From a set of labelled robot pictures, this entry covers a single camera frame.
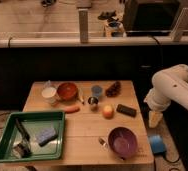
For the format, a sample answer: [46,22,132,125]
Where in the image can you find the small metal cup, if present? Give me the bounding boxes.
[88,97,98,111]

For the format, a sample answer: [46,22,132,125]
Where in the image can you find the orange carrot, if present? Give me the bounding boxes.
[63,105,80,114]

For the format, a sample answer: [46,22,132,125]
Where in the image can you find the black monitor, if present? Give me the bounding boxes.
[123,0,180,31]

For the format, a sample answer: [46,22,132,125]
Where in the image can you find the purple bowl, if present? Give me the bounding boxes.
[108,127,138,159]

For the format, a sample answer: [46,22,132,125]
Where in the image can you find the clear plastic bag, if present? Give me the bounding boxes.
[43,80,55,88]

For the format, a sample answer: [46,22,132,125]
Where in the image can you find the dark grape bunch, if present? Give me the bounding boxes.
[105,81,121,97]

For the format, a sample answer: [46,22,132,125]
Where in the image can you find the orange bowl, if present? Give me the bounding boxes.
[57,82,78,101]

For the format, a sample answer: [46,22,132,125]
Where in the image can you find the knife beside bowl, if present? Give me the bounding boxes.
[78,88,85,105]

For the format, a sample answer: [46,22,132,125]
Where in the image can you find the blue round object on floor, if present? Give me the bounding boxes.
[149,135,166,155]

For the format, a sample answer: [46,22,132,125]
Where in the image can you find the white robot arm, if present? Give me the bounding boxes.
[144,64,188,128]

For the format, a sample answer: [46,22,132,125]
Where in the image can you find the wooden table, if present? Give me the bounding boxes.
[6,80,155,167]

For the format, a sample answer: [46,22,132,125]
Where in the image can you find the black dish brush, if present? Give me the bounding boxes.
[12,118,31,158]

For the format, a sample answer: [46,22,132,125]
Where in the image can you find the black rectangular remote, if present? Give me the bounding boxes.
[116,104,136,117]

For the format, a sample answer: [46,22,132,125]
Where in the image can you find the white paper cup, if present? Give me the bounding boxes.
[41,87,57,105]

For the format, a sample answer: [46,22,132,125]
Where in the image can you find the yellow red apple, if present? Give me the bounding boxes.
[102,105,114,119]

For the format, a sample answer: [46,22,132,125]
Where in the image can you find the blue sponge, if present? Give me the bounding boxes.
[35,127,58,146]

